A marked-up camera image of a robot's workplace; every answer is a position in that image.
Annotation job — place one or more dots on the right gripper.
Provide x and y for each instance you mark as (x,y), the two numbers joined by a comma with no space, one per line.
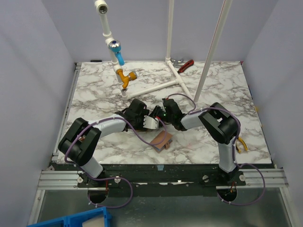
(164,116)

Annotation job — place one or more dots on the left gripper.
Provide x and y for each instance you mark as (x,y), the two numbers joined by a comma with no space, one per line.
(145,112)

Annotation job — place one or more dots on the pink leather card holder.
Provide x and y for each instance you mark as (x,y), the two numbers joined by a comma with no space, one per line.
(161,141)

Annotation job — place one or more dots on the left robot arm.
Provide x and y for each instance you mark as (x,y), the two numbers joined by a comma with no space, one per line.
(80,141)

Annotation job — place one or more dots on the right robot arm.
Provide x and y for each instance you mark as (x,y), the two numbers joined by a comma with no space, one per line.
(218,121)

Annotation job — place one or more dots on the orange valve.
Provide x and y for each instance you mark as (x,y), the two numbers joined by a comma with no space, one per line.
(126,79)

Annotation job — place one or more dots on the metal clamp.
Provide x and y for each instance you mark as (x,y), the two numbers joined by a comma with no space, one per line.
(177,62)

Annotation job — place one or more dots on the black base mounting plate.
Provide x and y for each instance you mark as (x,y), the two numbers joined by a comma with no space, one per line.
(161,180)

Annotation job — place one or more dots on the blue valve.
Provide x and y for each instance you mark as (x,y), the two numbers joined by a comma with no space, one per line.
(115,47)

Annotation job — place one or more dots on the blue plastic bin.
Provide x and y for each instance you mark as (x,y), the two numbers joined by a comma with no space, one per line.
(77,220)

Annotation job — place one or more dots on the yellow handled pliers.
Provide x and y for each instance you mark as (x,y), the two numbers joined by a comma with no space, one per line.
(241,144)

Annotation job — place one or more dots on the white PVC pipe frame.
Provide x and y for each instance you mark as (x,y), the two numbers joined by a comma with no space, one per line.
(102,10)

